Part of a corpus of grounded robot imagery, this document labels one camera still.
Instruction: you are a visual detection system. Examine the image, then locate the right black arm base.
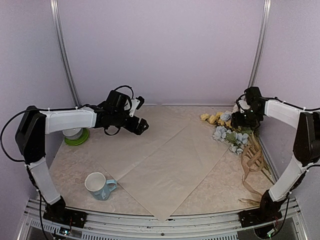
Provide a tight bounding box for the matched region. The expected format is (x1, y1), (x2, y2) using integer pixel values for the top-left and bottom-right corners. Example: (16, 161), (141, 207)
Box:
(238, 200), (284, 228)

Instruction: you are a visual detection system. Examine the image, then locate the white bowl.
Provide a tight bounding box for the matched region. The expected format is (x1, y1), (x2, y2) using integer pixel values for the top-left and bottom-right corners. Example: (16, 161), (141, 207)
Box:
(62, 128), (83, 141)

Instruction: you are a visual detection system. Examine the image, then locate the pink beige wrapping paper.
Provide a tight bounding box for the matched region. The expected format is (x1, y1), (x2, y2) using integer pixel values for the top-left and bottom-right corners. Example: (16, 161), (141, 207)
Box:
(98, 106), (228, 222)

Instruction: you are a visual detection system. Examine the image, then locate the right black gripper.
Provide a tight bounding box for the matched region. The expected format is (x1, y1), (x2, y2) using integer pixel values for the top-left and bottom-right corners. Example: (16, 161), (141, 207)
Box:
(229, 106), (262, 128)

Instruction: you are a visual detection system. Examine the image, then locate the yellow fake flower stem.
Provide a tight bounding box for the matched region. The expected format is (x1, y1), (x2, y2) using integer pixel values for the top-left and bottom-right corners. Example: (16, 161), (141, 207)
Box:
(200, 112), (225, 126)

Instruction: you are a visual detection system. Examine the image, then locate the left aluminium frame post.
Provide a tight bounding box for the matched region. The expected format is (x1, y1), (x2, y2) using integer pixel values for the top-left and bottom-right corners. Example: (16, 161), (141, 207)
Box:
(50, 0), (81, 107)

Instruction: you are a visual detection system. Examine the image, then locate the beige ribbon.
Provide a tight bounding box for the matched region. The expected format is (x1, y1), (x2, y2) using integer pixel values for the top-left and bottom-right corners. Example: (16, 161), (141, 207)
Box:
(238, 144), (266, 207)

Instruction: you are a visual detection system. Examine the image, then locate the white fake rose stem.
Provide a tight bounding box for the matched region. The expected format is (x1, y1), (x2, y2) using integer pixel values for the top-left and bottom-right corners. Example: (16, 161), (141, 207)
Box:
(232, 100), (243, 113)

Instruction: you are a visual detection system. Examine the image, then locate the aluminium frame post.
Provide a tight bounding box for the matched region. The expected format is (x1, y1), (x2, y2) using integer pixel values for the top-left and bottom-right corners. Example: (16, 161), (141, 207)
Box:
(247, 0), (272, 88)
(50, 0), (81, 107)

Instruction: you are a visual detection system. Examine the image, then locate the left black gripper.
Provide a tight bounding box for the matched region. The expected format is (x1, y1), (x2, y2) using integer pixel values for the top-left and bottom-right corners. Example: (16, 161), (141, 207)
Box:
(112, 110), (149, 135)

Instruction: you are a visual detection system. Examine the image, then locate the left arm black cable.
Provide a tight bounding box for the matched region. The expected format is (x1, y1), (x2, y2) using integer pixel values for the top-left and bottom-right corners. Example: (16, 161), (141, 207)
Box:
(0, 108), (28, 163)

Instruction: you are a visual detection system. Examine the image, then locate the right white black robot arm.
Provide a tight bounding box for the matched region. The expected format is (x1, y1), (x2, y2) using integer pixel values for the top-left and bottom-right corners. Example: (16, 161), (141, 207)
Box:
(231, 96), (320, 222)

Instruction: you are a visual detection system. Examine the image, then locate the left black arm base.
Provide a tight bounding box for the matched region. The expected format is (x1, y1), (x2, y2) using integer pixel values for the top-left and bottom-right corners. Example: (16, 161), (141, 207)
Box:
(43, 208), (87, 229)

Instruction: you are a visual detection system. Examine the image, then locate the right aluminium frame post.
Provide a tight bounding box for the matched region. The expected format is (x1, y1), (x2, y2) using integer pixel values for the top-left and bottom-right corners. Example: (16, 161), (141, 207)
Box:
(247, 0), (272, 88)

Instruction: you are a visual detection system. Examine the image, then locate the front aluminium rail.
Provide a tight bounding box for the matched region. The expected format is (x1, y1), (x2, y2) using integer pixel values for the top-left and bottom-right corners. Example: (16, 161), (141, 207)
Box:
(17, 197), (308, 240)

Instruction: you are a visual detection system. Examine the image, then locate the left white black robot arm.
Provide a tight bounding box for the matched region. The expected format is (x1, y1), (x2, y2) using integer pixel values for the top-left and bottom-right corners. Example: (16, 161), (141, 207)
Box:
(15, 90), (149, 223)

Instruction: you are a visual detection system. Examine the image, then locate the blue white ceramic mug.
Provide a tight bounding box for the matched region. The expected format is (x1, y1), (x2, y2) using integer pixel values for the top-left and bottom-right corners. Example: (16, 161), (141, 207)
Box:
(84, 172), (118, 201)

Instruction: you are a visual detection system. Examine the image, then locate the green plate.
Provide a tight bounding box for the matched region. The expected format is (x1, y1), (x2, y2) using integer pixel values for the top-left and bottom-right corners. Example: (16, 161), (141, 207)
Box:
(64, 128), (90, 147)

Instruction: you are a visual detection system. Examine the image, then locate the blue fake flower stem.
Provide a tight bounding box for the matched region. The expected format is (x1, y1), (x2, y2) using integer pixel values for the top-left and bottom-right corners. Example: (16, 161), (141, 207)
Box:
(212, 111), (252, 155)

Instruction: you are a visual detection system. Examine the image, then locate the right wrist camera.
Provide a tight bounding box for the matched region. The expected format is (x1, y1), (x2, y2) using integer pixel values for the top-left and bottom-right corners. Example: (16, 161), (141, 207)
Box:
(236, 86), (262, 112)

